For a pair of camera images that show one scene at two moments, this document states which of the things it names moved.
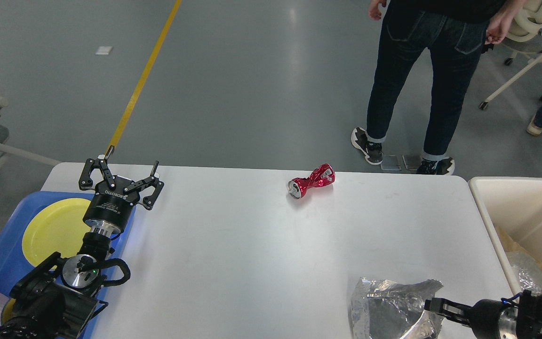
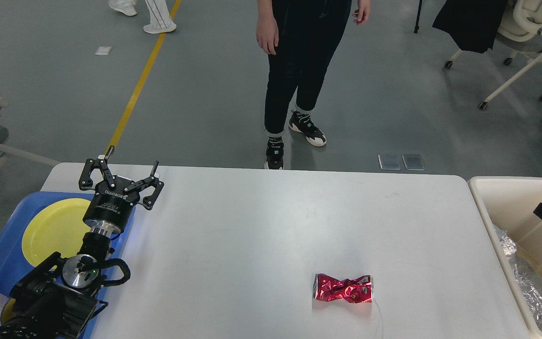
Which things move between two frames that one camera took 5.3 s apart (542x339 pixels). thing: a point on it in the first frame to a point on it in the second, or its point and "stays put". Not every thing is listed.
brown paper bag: (508, 243) to (539, 250)
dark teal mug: (8, 312) stays put
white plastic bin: (538, 211) stays put
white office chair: (531, 39) stays put
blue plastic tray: (4, 264) stays put
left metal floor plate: (390, 162) stays put
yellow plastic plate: (54, 226) stays put
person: (454, 35) to (300, 36)
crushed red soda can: (322, 176) to (357, 289)
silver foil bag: (530, 275) to (508, 245)
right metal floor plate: (412, 162) stays put
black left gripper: (110, 209) stays put
